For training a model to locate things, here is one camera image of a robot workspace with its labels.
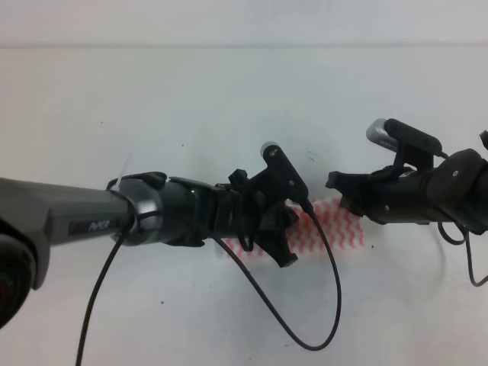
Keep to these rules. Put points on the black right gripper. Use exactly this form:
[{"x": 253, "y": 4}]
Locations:
[{"x": 391, "y": 196}]

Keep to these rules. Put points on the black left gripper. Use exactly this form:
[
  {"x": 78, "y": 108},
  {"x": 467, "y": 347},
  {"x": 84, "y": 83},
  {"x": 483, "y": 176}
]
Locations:
[{"x": 238, "y": 210}]

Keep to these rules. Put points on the pink white striped towel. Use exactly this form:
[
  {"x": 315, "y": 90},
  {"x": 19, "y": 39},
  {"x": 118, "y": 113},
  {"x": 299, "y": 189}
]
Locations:
[{"x": 343, "y": 231}]

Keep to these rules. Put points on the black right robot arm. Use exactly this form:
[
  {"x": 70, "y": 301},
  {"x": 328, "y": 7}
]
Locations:
[{"x": 458, "y": 190}]

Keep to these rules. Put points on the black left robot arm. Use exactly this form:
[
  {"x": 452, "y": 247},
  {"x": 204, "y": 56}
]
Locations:
[{"x": 139, "y": 209}]

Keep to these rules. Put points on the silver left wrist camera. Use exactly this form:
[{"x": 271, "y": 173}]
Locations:
[{"x": 289, "y": 183}]

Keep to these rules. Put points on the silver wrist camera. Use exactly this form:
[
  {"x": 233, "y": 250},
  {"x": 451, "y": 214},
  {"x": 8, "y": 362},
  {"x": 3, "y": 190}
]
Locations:
[
  {"x": 289, "y": 183},
  {"x": 404, "y": 141}
]

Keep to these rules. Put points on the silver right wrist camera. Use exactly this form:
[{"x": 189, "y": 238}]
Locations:
[{"x": 404, "y": 141}]

